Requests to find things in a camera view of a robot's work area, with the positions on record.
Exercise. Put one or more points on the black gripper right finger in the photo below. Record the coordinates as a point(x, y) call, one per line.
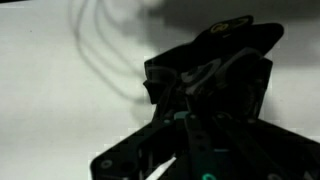
point(273, 156)

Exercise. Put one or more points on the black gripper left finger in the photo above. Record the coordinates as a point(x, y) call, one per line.
point(150, 150)

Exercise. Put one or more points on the black fingerless glove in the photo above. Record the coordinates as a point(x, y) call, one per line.
point(206, 50)

